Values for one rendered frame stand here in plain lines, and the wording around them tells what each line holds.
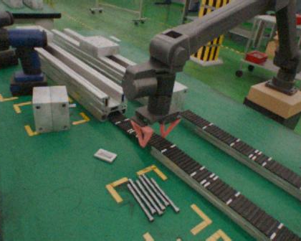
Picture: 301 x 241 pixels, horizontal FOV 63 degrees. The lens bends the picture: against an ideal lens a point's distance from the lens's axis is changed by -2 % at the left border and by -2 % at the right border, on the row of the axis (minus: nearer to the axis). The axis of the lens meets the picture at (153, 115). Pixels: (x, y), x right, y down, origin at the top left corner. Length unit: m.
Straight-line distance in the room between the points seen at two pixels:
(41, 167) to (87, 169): 0.11
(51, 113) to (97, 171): 0.21
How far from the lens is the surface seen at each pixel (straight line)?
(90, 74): 0.93
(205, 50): 4.12
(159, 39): 0.57
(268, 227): 0.57
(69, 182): 0.60
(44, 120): 0.74
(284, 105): 1.08
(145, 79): 0.54
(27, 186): 0.61
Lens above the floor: 1.21
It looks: 30 degrees down
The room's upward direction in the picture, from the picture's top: 9 degrees clockwise
